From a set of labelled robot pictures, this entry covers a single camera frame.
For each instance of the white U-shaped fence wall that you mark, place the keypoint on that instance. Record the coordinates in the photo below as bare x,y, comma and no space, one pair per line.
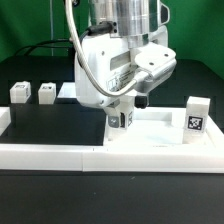
101,159

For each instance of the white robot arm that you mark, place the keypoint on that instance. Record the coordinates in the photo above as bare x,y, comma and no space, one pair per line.
133,19

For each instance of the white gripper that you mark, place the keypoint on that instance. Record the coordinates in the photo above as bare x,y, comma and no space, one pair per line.
108,69

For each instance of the white marker sheet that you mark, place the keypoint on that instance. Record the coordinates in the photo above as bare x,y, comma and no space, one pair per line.
67,91

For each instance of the white square table top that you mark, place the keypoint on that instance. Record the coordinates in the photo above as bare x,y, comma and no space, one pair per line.
161,129

